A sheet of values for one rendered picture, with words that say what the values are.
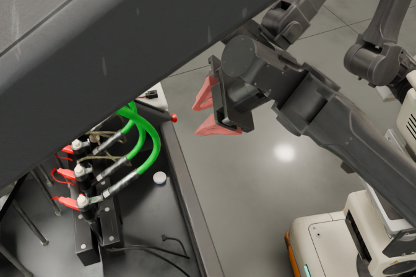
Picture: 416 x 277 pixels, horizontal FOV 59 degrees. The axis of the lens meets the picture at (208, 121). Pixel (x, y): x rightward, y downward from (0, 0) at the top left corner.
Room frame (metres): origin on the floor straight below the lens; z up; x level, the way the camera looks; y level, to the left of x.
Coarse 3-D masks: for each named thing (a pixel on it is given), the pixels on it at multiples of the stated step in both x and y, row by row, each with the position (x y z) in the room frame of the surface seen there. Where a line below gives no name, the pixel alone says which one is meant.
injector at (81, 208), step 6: (84, 210) 0.38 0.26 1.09; (90, 210) 0.39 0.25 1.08; (96, 210) 0.40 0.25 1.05; (102, 210) 0.40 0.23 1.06; (84, 216) 0.38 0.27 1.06; (90, 216) 0.38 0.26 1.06; (96, 216) 0.39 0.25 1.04; (90, 222) 0.38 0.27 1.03; (96, 222) 0.39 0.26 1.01; (96, 228) 0.38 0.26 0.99; (96, 234) 0.38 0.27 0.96; (102, 240) 0.38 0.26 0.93
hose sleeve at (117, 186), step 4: (136, 168) 0.44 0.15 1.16; (132, 172) 0.43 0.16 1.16; (136, 172) 0.43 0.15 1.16; (128, 176) 0.42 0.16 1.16; (132, 176) 0.42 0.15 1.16; (136, 176) 0.42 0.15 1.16; (120, 180) 0.42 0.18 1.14; (124, 180) 0.42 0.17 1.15; (128, 180) 0.42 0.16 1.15; (132, 180) 0.42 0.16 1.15; (116, 184) 0.41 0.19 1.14; (120, 184) 0.41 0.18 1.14; (124, 184) 0.41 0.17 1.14; (112, 188) 0.41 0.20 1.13; (116, 188) 0.41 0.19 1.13; (120, 188) 0.41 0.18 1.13; (112, 192) 0.40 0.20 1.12; (116, 192) 0.41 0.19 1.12
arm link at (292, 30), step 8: (248, 24) 0.60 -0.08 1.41; (256, 24) 0.60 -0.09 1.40; (288, 24) 0.60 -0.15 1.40; (296, 24) 0.60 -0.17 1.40; (232, 32) 0.57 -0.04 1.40; (240, 32) 0.58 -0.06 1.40; (248, 32) 0.59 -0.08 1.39; (256, 32) 0.60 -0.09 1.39; (264, 32) 0.59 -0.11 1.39; (280, 32) 0.59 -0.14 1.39; (288, 32) 0.59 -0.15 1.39; (296, 32) 0.59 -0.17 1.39; (224, 40) 0.57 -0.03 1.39; (272, 40) 0.59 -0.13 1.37; (280, 40) 0.59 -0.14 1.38; (288, 40) 0.58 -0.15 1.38
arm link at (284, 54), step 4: (272, 48) 0.42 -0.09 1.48; (276, 48) 0.42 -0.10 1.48; (276, 52) 0.41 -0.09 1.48; (280, 52) 0.42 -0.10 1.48; (284, 52) 0.43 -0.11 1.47; (280, 56) 0.40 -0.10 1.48; (284, 56) 0.40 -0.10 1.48; (288, 56) 0.43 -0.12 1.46; (292, 56) 0.43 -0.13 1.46; (280, 60) 0.40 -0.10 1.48; (284, 60) 0.40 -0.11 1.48; (288, 60) 0.40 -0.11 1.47; (292, 60) 0.43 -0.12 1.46; (296, 60) 0.43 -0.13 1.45; (280, 64) 0.39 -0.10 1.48; (284, 64) 0.40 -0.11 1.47; (288, 64) 0.40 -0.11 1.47; (292, 64) 0.41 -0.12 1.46; (296, 64) 0.41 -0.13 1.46; (300, 64) 0.42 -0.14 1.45; (296, 68) 0.41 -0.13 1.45; (260, 92) 0.40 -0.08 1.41; (264, 92) 0.39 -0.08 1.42
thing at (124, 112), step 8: (120, 112) 0.42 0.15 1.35; (128, 112) 0.43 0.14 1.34; (136, 120) 0.43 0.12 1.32; (144, 120) 0.44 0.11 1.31; (144, 128) 0.43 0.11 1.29; (152, 128) 0.44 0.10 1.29; (152, 136) 0.44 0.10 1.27; (160, 144) 0.44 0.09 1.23; (152, 152) 0.44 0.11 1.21; (152, 160) 0.43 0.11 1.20; (144, 168) 0.43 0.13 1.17
